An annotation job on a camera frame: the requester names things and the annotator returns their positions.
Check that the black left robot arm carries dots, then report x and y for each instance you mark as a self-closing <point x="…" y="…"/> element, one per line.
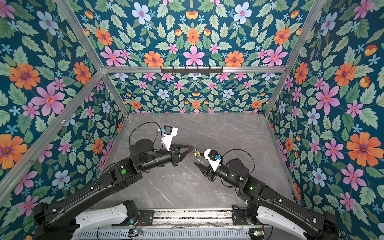
<point x="65" y="219"/>

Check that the white perforated cable duct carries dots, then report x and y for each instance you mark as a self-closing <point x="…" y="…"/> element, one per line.
<point x="165" y="234"/>

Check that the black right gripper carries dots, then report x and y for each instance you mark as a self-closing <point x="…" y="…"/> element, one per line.
<point x="207" y="172"/>

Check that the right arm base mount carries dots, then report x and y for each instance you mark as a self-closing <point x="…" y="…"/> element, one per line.
<point x="247" y="215"/>

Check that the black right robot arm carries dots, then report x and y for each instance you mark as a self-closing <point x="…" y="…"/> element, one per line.
<point x="266" y="206"/>

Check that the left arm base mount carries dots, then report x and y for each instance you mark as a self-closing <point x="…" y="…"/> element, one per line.
<point x="141" y="218"/>

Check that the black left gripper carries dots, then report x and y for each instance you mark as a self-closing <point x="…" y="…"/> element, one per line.
<point x="176" y="152"/>

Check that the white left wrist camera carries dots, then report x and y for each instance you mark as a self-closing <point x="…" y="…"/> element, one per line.
<point x="167" y="136"/>

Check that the black wall hook rail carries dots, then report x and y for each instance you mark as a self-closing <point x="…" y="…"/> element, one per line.
<point x="191" y="70"/>

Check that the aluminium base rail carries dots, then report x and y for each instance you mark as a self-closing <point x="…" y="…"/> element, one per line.
<point x="220" y="217"/>

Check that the silver metal keyring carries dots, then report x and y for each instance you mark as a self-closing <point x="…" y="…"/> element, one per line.
<point x="197" y="158"/>

